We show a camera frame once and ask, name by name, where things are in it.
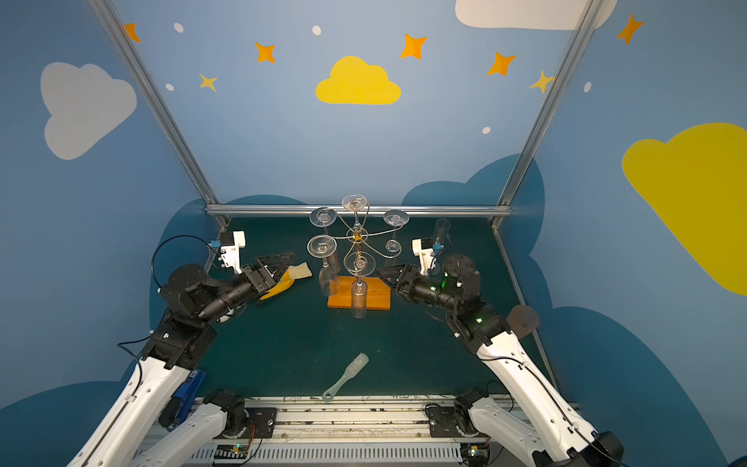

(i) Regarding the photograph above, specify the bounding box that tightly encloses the clear glass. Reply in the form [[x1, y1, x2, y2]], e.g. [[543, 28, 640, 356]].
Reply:
[[344, 251, 375, 319], [309, 206, 338, 235], [383, 209, 410, 258], [307, 235, 338, 298], [342, 194, 370, 224], [429, 218, 452, 276]]

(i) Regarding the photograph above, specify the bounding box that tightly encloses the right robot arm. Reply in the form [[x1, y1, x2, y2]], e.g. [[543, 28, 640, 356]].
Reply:
[[375, 255, 624, 466]]

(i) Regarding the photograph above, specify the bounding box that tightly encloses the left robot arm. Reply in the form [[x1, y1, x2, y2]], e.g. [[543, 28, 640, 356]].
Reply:
[[69, 252, 295, 466]]

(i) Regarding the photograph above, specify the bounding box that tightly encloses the orange wooden rack base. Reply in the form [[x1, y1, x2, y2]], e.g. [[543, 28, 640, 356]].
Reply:
[[327, 276, 391, 311]]

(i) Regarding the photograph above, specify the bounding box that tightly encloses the yellow work glove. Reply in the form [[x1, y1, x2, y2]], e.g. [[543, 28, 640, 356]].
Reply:
[[260, 263, 312, 301]]

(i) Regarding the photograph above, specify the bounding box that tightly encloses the clear glass top back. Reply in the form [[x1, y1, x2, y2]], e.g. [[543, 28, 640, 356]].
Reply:
[[342, 194, 370, 224]]

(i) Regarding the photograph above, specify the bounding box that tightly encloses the back horizontal aluminium bar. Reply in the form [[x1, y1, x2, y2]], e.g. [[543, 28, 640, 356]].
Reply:
[[205, 202, 513, 218]]

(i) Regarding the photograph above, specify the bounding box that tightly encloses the brown round disc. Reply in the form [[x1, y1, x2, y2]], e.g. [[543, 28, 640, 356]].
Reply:
[[506, 305, 541, 340]]

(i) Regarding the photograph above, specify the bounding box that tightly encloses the gold wire glass rack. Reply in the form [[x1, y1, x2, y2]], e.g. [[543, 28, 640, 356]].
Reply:
[[337, 204, 402, 260]]

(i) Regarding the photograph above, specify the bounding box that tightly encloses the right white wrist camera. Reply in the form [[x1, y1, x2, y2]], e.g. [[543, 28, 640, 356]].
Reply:
[[412, 237, 447, 276]]

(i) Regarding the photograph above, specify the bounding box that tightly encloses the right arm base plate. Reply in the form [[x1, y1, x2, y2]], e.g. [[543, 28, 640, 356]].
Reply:
[[423, 404, 476, 438]]

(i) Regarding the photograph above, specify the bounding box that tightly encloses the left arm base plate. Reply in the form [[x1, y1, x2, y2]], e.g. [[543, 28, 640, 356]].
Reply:
[[235, 407, 278, 439]]

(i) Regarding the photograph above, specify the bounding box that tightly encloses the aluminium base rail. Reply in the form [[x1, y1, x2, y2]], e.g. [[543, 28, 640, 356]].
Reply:
[[95, 396, 602, 467]]

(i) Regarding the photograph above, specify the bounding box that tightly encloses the left aluminium post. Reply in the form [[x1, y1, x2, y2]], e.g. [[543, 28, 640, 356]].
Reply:
[[88, 0, 220, 206]]

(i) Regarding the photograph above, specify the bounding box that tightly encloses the aluminium post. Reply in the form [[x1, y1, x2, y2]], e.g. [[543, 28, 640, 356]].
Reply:
[[88, 0, 220, 206], [490, 0, 605, 234]]

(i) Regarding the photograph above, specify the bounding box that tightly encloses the right aluminium post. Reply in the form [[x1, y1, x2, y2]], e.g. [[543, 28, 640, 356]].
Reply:
[[490, 0, 605, 234]]

